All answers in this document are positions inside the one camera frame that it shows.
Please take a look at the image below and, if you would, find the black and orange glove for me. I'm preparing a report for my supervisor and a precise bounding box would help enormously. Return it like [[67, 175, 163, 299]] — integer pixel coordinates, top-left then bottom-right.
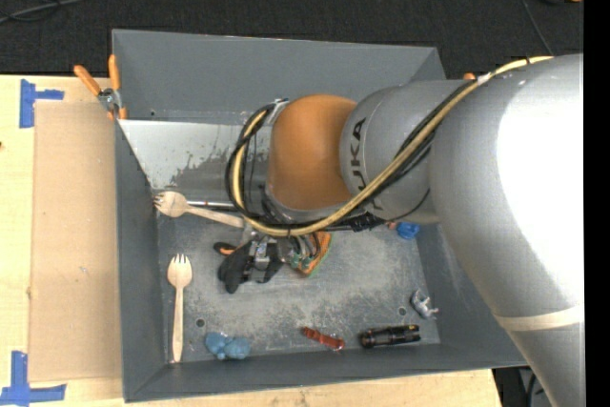
[[213, 241, 287, 295]]

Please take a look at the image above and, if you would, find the orange and green sponge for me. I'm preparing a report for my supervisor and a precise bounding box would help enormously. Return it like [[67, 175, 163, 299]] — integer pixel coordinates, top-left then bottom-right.
[[295, 230, 334, 278]]

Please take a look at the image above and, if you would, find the wooden fork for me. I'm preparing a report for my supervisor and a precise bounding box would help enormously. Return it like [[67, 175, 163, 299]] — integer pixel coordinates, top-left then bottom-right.
[[166, 253, 194, 364], [152, 190, 247, 230]]

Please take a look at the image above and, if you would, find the blue lumpy toy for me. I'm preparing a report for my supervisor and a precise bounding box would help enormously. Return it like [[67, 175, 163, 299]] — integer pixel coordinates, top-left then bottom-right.
[[204, 331, 252, 361]]

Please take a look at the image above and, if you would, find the grey metal bin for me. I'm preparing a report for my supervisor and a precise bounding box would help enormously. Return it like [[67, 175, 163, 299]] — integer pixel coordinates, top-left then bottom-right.
[[111, 29, 528, 403]]

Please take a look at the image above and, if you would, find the small blue toy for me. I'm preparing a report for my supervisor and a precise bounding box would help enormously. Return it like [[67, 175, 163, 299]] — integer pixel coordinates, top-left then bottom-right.
[[395, 221, 421, 241]]

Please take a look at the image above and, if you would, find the grey toy animal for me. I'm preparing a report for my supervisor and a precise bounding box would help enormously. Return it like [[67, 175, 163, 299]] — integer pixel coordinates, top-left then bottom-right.
[[410, 289, 439, 320]]

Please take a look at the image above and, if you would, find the brown cardboard board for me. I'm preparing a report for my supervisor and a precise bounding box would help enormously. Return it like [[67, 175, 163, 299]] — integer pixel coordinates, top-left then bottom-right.
[[27, 100, 125, 385]]

